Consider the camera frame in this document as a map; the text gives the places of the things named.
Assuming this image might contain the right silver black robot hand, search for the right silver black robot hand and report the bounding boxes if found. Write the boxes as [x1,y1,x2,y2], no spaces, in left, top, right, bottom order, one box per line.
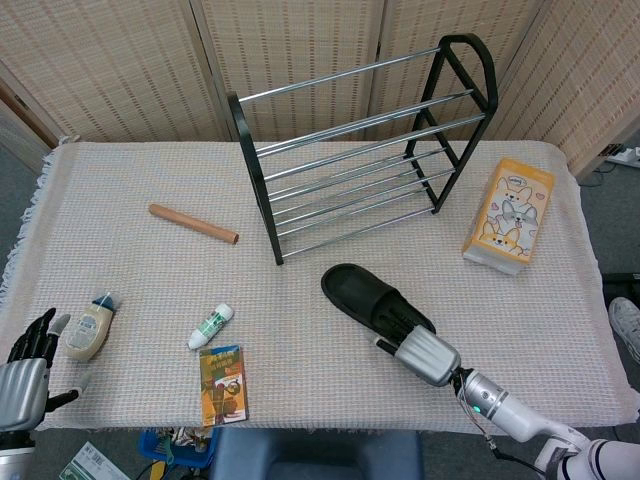
[370,302,461,389]

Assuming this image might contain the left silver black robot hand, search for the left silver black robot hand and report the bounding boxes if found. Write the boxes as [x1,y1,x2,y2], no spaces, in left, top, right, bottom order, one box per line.
[0,307,94,431]

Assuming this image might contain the black slipper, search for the black slipper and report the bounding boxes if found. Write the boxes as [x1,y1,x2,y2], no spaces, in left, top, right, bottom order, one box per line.
[320,263,437,346]

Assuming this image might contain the black chrome shoe rack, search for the black chrome shoe rack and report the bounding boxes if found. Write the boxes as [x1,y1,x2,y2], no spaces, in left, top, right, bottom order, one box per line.
[227,33,499,266]

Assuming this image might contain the beige squeeze sauce bottle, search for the beige squeeze sauce bottle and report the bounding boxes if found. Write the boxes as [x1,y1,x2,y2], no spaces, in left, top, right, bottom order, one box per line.
[65,289,121,364]

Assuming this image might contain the green white paper box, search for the green white paper box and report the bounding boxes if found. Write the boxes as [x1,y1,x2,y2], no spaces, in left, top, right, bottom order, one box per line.
[58,441,121,480]

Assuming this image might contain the blue plastic basket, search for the blue plastic basket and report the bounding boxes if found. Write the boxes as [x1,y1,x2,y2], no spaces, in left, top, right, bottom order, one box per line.
[138,427,216,470]

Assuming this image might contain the blue padded chair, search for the blue padded chair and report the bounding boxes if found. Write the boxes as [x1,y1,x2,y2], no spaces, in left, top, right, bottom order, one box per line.
[208,427,425,480]

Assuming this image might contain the corgi print tissue pack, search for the corgi print tissue pack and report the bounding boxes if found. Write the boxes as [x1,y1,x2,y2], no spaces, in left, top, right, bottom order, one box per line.
[461,157,557,276]

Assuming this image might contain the beige woven tablecloth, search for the beige woven tablecloth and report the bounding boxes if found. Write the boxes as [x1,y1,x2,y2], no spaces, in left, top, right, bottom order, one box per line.
[0,137,634,434]

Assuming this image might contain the colourful snack packet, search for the colourful snack packet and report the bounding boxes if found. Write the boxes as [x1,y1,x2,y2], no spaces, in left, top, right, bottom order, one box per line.
[157,428,214,454]

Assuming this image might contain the white green small bottle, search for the white green small bottle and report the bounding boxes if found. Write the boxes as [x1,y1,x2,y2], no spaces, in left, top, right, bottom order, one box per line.
[187,303,235,350]

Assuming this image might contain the white sneaker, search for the white sneaker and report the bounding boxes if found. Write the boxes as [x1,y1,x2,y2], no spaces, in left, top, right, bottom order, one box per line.
[607,296,640,364]

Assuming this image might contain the orange green snack box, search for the orange green snack box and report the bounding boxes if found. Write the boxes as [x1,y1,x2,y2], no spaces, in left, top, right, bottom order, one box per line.
[198,344,250,427]

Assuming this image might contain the wooden rolling pin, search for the wooden rolling pin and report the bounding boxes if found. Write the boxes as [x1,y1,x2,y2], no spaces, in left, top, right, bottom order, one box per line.
[148,203,240,246]

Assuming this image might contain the white power strip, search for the white power strip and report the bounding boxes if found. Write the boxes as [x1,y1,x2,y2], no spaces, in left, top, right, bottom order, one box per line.
[607,144,640,169]

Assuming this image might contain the woven folding screen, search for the woven folding screen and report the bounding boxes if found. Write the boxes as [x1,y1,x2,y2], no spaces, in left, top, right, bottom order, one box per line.
[0,0,640,179]

